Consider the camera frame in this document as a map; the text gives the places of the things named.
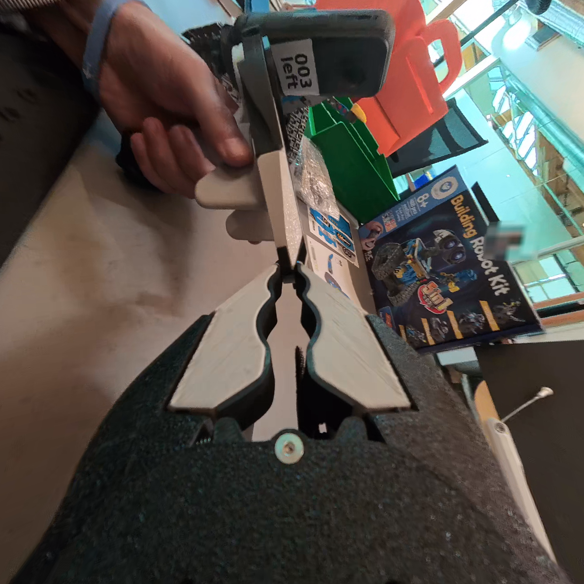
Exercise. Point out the dark blue toy set box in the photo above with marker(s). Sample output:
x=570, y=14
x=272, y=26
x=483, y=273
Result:
x=433, y=273

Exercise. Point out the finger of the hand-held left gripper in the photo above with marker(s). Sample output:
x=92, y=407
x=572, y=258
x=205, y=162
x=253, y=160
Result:
x=283, y=200

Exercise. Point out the person's left hand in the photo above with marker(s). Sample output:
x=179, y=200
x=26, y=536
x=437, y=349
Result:
x=159, y=91

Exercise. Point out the black mesh chair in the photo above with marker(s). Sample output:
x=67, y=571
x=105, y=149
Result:
x=438, y=137

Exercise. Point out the blue sticker sheet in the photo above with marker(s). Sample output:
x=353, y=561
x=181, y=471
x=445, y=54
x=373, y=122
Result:
x=333, y=232

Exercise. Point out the white laptop stand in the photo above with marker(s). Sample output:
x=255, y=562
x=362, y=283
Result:
x=506, y=451

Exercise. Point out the green storage bin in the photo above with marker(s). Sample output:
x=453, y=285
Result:
x=360, y=173

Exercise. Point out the dark perforated panel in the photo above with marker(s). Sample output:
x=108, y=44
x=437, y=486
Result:
x=36, y=137

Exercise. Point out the person's left forearm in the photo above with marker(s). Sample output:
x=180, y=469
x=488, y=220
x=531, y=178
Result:
x=68, y=18

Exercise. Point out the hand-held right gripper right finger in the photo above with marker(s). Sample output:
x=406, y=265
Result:
x=356, y=365

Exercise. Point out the clear plastic bag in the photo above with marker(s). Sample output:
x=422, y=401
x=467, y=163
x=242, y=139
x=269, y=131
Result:
x=315, y=182

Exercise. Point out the grey desk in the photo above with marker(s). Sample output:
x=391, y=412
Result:
x=91, y=296

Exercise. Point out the instruction booklet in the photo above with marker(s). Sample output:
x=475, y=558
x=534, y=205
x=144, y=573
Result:
x=337, y=283

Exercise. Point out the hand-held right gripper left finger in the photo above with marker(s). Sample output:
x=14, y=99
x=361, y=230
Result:
x=219, y=365

